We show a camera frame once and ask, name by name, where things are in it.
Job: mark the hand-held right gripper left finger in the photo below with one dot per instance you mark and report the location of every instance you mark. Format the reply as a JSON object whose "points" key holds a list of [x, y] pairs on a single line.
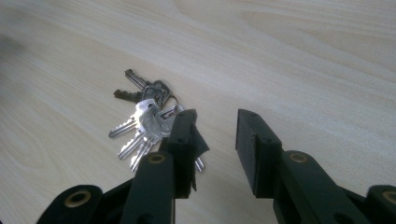
{"points": [[183, 146]]}

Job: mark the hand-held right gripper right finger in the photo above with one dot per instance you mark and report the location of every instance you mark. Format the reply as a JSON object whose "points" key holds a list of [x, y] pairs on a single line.
{"points": [[264, 161]]}

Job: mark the bunch of metal keys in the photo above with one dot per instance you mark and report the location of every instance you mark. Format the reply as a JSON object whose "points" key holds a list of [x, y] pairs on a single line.
{"points": [[146, 119]]}

